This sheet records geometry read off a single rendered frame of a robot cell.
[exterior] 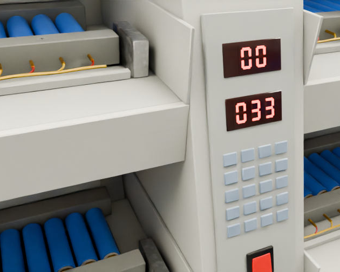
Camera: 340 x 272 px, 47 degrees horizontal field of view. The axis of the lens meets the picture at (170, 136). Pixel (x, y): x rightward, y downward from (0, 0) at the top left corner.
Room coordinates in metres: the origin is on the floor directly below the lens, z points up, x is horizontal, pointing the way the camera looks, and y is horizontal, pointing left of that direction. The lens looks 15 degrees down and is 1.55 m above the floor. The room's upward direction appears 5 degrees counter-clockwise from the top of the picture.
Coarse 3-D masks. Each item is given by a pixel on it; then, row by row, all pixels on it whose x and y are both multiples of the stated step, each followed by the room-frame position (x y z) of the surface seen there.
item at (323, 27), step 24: (312, 0) 0.48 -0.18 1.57; (336, 0) 0.47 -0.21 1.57; (312, 24) 0.28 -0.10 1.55; (336, 24) 0.39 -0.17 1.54; (312, 48) 0.28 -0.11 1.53; (336, 48) 0.36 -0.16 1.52; (312, 72) 0.31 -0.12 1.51; (336, 72) 0.31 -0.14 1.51; (312, 96) 0.29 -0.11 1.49; (336, 96) 0.30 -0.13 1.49; (312, 120) 0.30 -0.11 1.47; (336, 120) 0.31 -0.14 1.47
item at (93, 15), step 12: (84, 0) 0.43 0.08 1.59; (96, 0) 0.43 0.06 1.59; (96, 12) 0.43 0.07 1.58; (96, 24) 0.43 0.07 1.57; (336, 132) 0.56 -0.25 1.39; (108, 180) 0.43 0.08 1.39; (120, 180) 0.44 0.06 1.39; (72, 192) 0.41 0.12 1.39; (108, 192) 0.43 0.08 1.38; (120, 192) 0.43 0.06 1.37; (24, 204) 0.39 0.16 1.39
